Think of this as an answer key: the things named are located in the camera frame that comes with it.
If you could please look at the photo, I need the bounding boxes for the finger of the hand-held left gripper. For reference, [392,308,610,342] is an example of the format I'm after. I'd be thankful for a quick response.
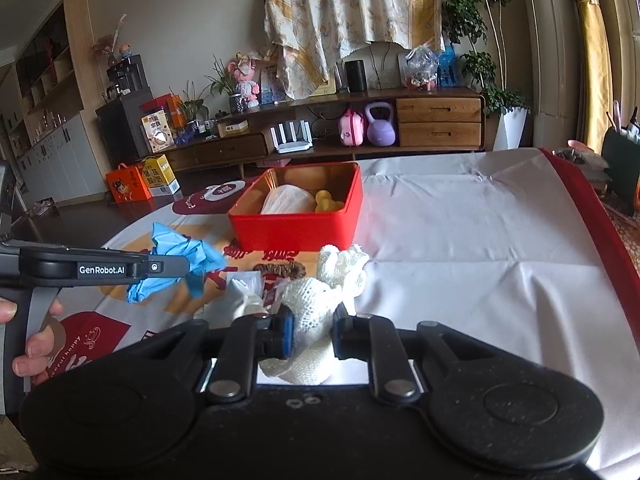
[149,254,205,282]

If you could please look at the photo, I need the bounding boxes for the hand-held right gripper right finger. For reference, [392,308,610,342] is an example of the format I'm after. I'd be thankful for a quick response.
[331,304,466,405]

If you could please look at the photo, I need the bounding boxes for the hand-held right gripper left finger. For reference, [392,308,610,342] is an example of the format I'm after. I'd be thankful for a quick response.
[165,304,296,405]

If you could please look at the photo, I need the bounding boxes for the blue nitrile glove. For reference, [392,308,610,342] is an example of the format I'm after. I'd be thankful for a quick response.
[126,222,227,305]

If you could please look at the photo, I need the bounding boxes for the white knit cloth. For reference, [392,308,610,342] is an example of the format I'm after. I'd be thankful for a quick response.
[257,244,371,387]

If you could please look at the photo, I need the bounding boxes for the clear bag of cotton swabs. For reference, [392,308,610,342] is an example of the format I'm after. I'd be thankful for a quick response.
[220,270,281,323]

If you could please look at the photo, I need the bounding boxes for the red box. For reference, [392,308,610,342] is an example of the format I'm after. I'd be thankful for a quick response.
[228,162,364,253]

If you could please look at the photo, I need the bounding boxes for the yellow soft toy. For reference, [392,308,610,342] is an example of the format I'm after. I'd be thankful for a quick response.
[314,189,347,214]

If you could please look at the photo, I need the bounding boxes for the person's left hand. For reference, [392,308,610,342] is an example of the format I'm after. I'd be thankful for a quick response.
[0,296,65,387]

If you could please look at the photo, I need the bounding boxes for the brown scrunchie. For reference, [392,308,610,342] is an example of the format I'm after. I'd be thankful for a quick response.
[252,261,307,281]

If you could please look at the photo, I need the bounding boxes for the orange gift box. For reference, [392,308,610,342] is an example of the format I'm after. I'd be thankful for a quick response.
[105,164,152,205]

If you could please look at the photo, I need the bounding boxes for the yellow carton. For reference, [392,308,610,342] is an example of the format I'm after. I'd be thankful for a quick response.
[137,154,181,197]

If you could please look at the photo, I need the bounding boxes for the white folded cloth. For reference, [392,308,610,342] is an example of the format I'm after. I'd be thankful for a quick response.
[261,184,318,215]

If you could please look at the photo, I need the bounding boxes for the printed snack box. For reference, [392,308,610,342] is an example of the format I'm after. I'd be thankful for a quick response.
[140,110,174,153]

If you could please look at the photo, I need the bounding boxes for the black low cabinet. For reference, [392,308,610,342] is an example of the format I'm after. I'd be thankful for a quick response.
[95,87,156,167]

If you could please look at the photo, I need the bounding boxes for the orange paper bags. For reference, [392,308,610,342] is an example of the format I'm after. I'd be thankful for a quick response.
[142,94,186,128]

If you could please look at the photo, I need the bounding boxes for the printed white red tablecloth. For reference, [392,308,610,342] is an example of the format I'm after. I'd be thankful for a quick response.
[30,147,640,480]

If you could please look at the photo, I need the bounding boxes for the small green potted plant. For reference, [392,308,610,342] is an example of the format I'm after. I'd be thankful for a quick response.
[177,82,210,127]

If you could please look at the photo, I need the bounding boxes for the white router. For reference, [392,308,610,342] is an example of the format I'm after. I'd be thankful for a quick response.
[269,121,315,155]

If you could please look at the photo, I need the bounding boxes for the orchid plant in pot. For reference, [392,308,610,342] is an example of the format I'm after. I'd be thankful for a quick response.
[205,57,247,113]

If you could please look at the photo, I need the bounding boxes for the black coffee machine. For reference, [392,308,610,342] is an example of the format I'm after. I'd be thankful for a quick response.
[106,55,148,98]

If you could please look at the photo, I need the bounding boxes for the pink plush doll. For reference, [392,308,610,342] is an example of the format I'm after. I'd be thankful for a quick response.
[227,52,263,108]

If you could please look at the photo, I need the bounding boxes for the pink toy suitcase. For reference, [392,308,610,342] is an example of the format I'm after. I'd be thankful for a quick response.
[338,108,365,147]

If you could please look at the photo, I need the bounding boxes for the purple kettlebell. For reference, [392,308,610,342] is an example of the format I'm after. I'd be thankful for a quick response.
[364,101,398,145]

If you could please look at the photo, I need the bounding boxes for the doll gift box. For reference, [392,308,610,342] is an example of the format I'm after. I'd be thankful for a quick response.
[257,60,287,106]

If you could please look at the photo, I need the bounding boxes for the wooden TV cabinet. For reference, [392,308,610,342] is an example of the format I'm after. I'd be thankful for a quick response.
[165,87,488,171]

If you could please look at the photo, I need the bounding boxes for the black cylinder speaker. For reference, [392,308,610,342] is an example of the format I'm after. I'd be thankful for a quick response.
[346,60,368,93]

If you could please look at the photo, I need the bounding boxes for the potted tree white planter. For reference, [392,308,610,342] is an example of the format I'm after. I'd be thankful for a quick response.
[440,0,532,152]

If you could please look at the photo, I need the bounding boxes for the clear plastic bag with items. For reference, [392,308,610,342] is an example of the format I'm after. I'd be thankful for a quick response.
[402,42,441,92]

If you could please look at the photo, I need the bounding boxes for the floral cloth cover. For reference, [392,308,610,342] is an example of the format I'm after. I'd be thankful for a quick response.
[263,0,446,101]

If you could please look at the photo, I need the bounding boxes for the green chair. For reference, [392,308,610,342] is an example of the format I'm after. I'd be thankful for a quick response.
[600,127,640,216]

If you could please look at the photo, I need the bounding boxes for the beige floor air conditioner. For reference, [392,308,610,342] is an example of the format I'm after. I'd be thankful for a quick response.
[517,0,586,151]

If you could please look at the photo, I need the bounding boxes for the yellow curtain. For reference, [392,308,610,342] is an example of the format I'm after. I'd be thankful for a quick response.
[570,0,615,156]

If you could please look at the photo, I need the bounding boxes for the white wall cabinet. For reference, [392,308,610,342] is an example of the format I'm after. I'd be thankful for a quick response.
[0,0,108,207]

